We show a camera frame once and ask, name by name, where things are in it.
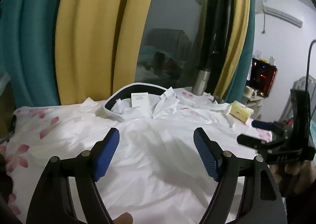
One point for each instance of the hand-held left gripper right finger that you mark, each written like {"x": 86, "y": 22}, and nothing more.
{"x": 205, "y": 152}

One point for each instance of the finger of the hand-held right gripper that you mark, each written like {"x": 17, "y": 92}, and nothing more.
{"x": 246, "y": 140}
{"x": 258, "y": 124}

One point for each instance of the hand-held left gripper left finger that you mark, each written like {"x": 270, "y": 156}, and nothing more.
{"x": 107, "y": 154}

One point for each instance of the white shirt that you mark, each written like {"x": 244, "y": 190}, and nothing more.
{"x": 158, "y": 145}

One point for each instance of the person's right forearm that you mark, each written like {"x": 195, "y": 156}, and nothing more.
{"x": 301, "y": 209}

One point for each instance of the person's right hand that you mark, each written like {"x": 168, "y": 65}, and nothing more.
{"x": 305, "y": 179}

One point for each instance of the person's left hand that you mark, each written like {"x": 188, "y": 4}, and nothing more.
{"x": 124, "y": 219}

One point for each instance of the white cabinet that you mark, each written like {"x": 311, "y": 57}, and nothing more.
{"x": 256, "y": 106}

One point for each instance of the yellow tissue box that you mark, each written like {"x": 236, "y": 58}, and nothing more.
{"x": 240, "y": 112}

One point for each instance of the white slatted chair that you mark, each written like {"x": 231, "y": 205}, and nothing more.
{"x": 300, "y": 84}

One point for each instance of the white mug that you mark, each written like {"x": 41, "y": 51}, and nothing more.
{"x": 249, "y": 91}

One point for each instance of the small dark object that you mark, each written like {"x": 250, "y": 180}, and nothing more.
{"x": 218, "y": 100}

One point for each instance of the computer case with red lights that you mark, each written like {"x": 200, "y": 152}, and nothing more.
{"x": 263, "y": 78}

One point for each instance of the white paper card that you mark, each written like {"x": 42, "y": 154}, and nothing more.
{"x": 139, "y": 100}

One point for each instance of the steel tumbler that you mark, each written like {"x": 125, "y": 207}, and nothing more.
{"x": 201, "y": 83}

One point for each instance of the floral bed sheet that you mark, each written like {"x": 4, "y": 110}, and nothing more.
{"x": 32, "y": 135}

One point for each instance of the narrow teal curtain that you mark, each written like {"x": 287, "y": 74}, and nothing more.
{"x": 250, "y": 41}

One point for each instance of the narrow yellow curtain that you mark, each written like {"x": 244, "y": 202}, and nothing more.
{"x": 238, "y": 41}

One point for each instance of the white air conditioner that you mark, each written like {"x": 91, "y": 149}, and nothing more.
{"x": 281, "y": 12}

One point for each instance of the wide yellow curtain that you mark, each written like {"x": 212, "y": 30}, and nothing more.
{"x": 93, "y": 41}

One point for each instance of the dark window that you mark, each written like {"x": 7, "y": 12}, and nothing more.
{"x": 172, "y": 16}

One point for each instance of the wide teal curtain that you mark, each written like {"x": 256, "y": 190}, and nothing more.
{"x": 27, "y": 41}

